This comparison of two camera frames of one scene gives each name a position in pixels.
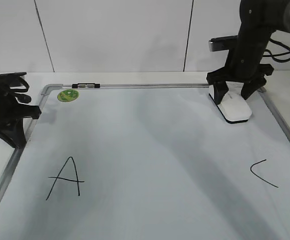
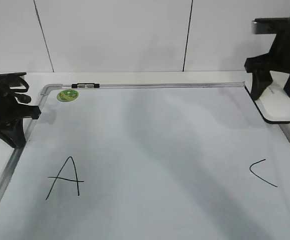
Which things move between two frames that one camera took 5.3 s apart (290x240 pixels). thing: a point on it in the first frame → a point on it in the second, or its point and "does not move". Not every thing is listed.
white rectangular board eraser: x=234 y=109 → x=276 y=104
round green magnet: x=67 y=95 does not move
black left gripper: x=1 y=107 does not move
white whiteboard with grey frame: x=114 y=161 does not move
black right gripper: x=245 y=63 → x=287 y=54
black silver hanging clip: x=85 y=85 does not move
